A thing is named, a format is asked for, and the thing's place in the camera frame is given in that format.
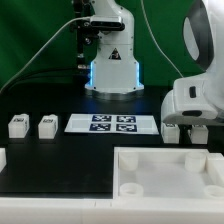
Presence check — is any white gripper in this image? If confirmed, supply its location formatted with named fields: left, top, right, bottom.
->
left=161, top=77, right=224, bottom=126

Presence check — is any white sheet with AprilTags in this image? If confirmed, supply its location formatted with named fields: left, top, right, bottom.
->
left=65, top=114, right=159, bottom=135

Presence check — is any white square tabletop part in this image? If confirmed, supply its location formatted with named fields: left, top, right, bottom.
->
left=113, top=147, right=224, bottom=201

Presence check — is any white cable behind arm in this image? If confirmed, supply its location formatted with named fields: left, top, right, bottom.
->
left=139, top=0, right=184, bottom=78

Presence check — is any black camera on mount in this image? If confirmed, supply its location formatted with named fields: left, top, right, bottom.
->
left=90, top=15, right=125, bottom=31

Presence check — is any white camera cable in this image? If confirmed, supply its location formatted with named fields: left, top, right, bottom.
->
left=0, top=16, right=93, bottom=93

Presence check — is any black cable on table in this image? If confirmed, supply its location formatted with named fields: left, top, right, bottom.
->
left=0, top=68, right=92, bottom=96

